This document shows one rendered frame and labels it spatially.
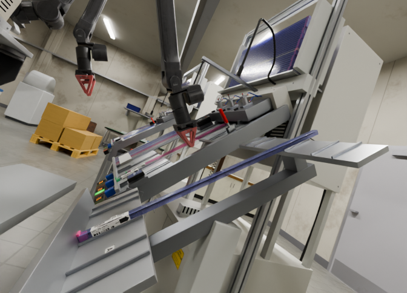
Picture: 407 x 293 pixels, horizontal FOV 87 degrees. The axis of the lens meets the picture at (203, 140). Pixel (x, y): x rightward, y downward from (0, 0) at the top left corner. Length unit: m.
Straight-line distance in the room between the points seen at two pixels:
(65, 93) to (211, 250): 9.61
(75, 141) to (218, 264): 4.70
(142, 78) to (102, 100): 1.81
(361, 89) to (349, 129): 0.21
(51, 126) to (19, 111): 2.55
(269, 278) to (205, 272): 0.68
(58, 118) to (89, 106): 4.50
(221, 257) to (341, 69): 0.99
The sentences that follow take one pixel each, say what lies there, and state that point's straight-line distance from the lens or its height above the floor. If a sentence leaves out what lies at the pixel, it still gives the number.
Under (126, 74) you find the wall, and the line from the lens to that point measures 9.59.
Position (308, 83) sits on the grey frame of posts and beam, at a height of 1.34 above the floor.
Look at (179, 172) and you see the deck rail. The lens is 0.72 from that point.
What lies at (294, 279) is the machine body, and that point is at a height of 0.56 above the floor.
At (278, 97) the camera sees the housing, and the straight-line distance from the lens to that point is 0.94.
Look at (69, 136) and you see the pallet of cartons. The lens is 5.06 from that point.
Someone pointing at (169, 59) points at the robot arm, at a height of 1.18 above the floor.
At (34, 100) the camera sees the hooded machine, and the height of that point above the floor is 0.71.
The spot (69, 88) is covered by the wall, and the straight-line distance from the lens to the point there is 9.86.
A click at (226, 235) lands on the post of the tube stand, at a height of 0.80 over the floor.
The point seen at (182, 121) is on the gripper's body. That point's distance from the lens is 0.79.
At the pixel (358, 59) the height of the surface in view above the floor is 1.62.
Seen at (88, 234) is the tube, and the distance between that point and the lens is 0.41.
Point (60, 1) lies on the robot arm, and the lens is 1.21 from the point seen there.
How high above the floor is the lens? 0.91
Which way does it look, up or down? 5 degrees up
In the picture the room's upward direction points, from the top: 22 degrees clockwise
